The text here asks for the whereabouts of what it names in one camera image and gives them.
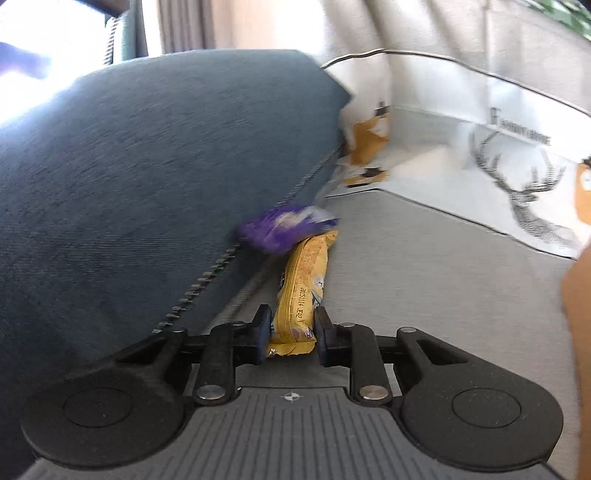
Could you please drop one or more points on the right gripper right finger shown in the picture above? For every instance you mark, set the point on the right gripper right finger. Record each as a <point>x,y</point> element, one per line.
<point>412,353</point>

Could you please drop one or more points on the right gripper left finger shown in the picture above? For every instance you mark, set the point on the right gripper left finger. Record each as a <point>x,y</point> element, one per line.
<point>202,367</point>

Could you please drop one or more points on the yellow snack bar packet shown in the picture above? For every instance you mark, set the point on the yellow snack bar packet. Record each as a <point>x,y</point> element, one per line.
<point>301,292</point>

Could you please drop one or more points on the cardboard box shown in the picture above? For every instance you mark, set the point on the cardboard box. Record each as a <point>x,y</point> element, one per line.
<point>576,299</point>

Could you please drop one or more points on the purple snack packet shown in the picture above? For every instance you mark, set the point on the purple snack packet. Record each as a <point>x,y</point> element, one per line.
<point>280,229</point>

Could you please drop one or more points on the dark blue sofa cushion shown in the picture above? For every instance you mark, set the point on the dark blue sofa cushion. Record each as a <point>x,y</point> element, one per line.
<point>120,193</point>

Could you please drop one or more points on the white deer print sofa cover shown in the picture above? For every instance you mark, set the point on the white deer print sofa cover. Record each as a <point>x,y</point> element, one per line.
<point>480,109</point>

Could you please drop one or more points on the green checkered cloth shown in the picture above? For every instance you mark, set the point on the green checkered cloth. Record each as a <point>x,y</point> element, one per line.
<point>573,14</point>

